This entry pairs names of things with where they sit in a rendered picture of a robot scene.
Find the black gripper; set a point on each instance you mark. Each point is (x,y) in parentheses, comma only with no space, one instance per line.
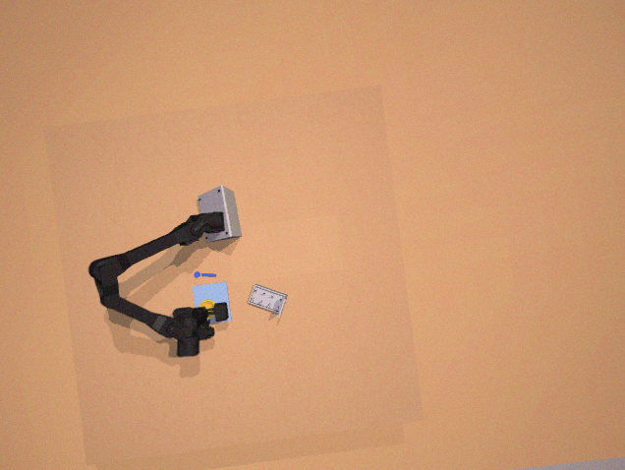
(220,311)

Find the light blue flat mat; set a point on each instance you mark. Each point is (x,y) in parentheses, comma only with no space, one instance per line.
(217,292)

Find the yellow plate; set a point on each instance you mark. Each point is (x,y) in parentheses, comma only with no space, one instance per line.
(208,304)

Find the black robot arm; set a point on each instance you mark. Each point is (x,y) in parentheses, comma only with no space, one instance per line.
(187,330)

